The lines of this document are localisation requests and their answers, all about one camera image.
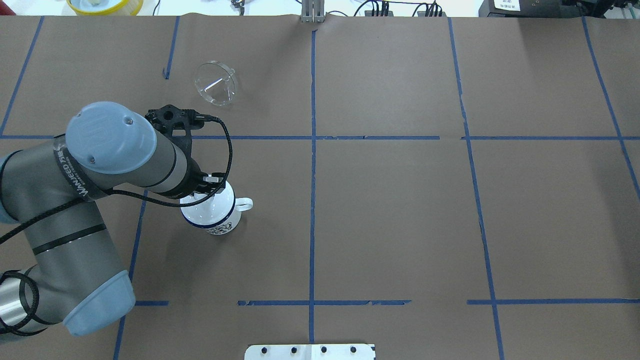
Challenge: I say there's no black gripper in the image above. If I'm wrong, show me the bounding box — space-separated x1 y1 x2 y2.
185 162 227 196

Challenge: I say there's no white cup lid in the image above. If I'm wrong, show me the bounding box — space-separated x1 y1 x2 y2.
180 181 235 229

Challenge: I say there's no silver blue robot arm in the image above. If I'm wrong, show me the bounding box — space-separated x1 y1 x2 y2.
1 101 231 344

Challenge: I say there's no yellow tape roll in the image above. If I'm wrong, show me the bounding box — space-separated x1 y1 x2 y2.
66 0 144 16

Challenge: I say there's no far orange black adapter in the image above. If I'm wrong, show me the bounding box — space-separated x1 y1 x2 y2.
358 0 392 18

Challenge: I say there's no orange black adapter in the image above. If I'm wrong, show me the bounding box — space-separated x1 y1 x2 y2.
412 0 446 18
358 0 392 18

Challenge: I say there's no brown paper table cover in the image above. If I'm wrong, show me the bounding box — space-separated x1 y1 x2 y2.
1 13 639 360

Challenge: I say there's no near orange black adapter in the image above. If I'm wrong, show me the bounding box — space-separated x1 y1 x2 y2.
412 0 446 18

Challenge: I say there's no black box device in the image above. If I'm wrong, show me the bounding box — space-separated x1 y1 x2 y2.
477 0 587 19

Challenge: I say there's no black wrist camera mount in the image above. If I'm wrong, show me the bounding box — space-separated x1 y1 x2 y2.
144 104 206 157

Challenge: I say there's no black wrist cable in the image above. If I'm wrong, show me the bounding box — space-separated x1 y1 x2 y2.
0 114 233 246

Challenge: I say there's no white pedestal column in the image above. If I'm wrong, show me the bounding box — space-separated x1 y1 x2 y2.
244 343 377 360

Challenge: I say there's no aluminium frame post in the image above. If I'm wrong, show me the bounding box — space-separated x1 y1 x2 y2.
298 0 326 23

